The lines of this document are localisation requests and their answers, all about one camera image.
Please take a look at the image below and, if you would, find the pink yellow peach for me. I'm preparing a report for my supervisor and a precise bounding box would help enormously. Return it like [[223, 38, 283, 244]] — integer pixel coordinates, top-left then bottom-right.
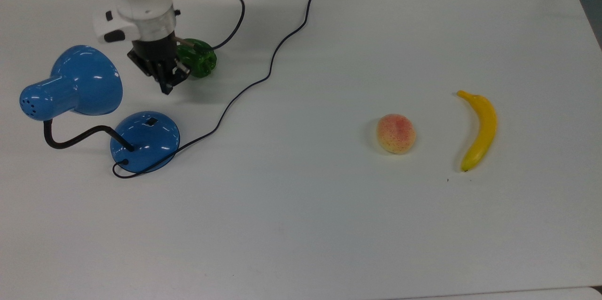
[[376, 113, 417, 155]]

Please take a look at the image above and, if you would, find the green bell pepper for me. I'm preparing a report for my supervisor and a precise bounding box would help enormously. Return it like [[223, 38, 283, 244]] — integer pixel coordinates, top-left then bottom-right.
[[176, 39, 218, 79]]

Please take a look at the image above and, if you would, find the yellow banana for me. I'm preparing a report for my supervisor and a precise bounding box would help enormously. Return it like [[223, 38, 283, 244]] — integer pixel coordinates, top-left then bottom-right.
[[456, 90, 499, 173]]

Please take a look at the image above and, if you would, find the thin black lamp cord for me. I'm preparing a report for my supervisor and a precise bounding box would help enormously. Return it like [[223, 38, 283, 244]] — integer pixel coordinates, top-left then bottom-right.
[[112, 0, 324, 179]]

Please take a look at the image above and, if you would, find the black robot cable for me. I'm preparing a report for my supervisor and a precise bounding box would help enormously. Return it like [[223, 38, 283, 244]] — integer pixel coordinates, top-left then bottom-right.
[[170, 0, 246, 51]]

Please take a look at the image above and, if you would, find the blue gooseneck desk lamp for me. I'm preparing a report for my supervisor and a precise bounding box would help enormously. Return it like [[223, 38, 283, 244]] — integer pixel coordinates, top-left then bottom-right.
[[19, 45, 181, 174]]

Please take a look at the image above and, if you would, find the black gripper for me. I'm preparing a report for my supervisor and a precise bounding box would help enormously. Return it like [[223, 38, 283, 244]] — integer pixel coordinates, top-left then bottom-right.
[[127, 37, 190, 96]]

